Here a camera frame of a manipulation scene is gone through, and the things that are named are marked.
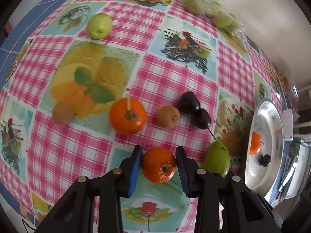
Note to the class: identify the clear plastic fruit container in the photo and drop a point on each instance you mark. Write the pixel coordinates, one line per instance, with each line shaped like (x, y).
(286, 85)

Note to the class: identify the plastic bag of green apples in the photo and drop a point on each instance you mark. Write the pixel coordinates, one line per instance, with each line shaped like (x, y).
(211, 7)

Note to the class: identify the pink checkered printed tablecloth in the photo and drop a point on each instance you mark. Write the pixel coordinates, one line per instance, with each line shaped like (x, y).
(158, 60)

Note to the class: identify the green apple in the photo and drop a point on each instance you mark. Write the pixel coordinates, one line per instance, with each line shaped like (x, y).
(99, 25)

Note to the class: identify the green pear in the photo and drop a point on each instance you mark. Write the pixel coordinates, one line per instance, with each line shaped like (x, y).
(217, 161)

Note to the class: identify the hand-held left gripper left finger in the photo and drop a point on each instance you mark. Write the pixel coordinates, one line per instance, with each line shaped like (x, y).
(136, 165)

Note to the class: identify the orange mandarin with stick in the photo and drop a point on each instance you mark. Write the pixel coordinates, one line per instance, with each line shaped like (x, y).
(127, 119)

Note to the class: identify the dark purple plum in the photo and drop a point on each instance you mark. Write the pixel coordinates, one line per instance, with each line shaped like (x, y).
(266, 160)
(188, 103)
(203, 119)

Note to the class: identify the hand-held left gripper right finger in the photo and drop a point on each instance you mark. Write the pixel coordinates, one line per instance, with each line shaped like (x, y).
(183, 167)

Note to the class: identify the round metal plate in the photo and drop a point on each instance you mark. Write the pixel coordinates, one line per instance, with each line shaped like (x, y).
(269, 116)

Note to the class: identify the white plastic box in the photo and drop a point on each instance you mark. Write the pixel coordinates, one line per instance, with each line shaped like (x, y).
(288, 125)

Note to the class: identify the brown kiwi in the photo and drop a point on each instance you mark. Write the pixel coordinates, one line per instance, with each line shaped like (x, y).
(168, 117)
(62, 113)

